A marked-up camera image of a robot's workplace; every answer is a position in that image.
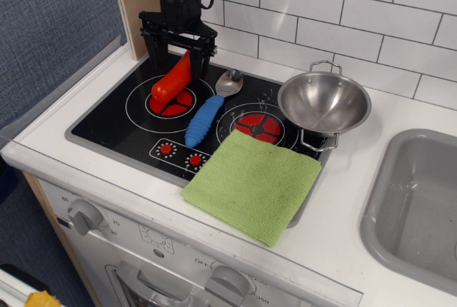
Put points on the red toy hotdog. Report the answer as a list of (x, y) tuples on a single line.
[(173, 82)]

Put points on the white toy oven front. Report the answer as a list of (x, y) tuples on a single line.
[(125, 263)]

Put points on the blue handled metal spoon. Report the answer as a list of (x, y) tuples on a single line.
[(228, 84)]

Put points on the grey timer knob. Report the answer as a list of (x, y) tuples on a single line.
[(84, 216)]

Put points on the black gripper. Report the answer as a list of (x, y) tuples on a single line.
[(179, 24)]

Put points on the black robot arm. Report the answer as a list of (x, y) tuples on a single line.
[(178, 23)]

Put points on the grey oven knob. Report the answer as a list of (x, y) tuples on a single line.
[(228, 285)]

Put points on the small steel wok pan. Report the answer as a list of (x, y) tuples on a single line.
[(323, 104)]

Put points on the green knitted cloth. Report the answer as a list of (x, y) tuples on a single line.
[(253, 186)]

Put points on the black toy stove top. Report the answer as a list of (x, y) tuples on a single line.
[(127, 126)]

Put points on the yellow black object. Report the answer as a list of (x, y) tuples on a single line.
[(42, 299)]

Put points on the grey sink basin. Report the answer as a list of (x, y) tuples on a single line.
[(409, 224)]

